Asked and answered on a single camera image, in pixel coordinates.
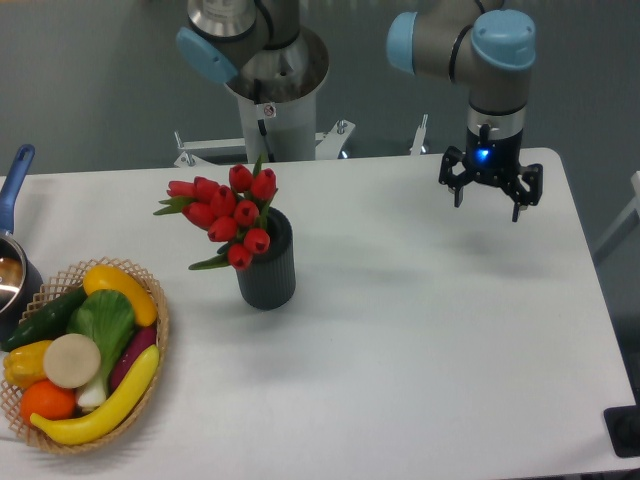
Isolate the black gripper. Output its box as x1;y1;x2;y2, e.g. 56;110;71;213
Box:
438;130;543;222

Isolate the red tulip bouquet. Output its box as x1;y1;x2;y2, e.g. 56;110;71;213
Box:
154;159;278;271

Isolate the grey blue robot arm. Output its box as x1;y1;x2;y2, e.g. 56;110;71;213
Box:
176;1;543;210

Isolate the dark grey ribbed vase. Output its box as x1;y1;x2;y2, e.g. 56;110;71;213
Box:
236;208;296;311

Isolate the black device at edge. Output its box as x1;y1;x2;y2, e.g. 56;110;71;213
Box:
603;405;639;458

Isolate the purple sweet potato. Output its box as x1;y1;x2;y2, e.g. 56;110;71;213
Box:
109;326;156;392

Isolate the yellow squash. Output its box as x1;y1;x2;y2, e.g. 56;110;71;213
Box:
83;264;157;327

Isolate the green bok choy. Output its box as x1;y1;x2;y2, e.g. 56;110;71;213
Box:
66;290;135;413

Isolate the beige round slice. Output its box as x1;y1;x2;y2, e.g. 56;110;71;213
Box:
43;334;101;389

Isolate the green cucumber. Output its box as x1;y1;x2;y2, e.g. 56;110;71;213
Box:
1;287;87;352

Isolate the yellow banana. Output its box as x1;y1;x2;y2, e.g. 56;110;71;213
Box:
30;345;160;446

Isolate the orange fruit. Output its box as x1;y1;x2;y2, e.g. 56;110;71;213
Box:
20;380;76;424

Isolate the yellow bell pepper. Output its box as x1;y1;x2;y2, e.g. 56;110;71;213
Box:
3;340;53;390

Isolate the white frame at right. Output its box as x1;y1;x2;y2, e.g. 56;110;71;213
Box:
592;171;639;266

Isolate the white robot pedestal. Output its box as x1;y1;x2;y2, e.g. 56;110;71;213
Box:
172;59;431;169

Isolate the blue handled saucepan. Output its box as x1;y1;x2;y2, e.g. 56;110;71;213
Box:
1;144;43;341

